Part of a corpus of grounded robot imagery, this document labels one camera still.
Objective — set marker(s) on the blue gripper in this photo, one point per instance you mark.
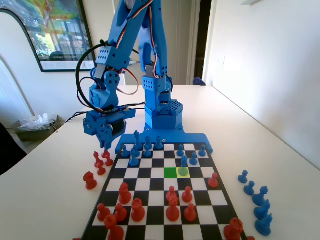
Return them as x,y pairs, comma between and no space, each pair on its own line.
100,128

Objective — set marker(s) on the red bishop chess piece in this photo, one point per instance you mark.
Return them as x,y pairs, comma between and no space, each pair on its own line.
106,153
97,160
124,193

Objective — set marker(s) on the blue pawn moved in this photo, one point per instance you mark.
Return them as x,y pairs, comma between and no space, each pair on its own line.
184,162

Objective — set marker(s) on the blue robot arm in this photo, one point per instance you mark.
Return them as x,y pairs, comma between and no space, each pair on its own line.
160,37

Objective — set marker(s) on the blue pawn chess piece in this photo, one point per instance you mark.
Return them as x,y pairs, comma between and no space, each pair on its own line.
124,153
193,161
180,153
146,153
243,177
202,152
249,189

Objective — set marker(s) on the red pawn chess piece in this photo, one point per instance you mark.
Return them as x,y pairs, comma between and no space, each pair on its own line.
100,170
109,162
120,213
213,181
187,196
103,213
190,213
171,191

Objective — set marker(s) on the blue king chess piece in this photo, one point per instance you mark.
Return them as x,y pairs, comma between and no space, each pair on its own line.
137,140

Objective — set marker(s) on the blue rook chess piece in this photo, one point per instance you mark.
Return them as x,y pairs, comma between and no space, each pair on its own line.
158,144
148,142

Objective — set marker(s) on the red knight chess piece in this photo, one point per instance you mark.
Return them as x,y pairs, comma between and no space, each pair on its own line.
90,181

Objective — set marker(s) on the blue board mounting plate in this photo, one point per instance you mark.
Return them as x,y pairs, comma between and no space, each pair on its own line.
192,138

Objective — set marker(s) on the red queen chess piece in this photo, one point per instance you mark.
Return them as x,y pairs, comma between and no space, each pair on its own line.
173,211

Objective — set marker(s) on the clear plastic bags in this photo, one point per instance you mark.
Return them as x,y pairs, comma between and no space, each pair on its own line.
37,122

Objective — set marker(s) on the cardboard box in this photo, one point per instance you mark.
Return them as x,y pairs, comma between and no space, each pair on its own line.
32,135

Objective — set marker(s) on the framed poster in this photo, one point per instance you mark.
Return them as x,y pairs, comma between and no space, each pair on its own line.
65,32

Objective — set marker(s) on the small blue plastic part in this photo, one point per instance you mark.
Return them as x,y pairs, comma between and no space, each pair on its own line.
199,82

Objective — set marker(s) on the black and white chessboard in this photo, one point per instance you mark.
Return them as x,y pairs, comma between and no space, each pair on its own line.
200,197

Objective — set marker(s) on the arched white panel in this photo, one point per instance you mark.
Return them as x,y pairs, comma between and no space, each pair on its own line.
10,37

